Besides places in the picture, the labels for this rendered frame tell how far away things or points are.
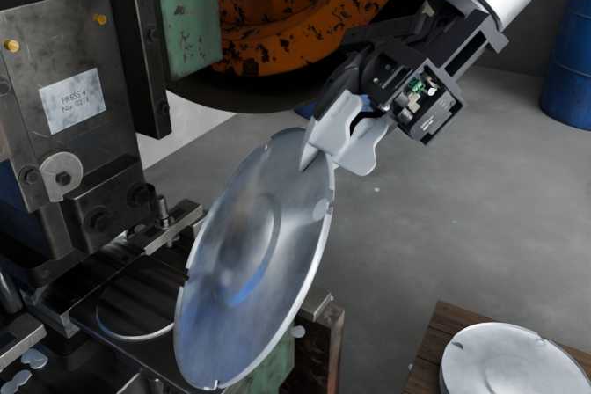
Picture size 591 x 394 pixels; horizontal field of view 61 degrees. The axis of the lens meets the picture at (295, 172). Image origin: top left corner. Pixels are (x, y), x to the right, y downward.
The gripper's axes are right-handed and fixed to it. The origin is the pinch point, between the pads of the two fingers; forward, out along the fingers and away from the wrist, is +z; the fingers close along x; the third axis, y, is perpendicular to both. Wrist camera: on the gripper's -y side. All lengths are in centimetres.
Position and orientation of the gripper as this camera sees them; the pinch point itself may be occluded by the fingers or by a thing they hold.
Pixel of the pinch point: (310, 160)
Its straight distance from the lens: 50.7
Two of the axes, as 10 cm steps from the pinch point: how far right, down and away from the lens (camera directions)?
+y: 3.4, 5.0, -7.9
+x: 6.7, 4.6, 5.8
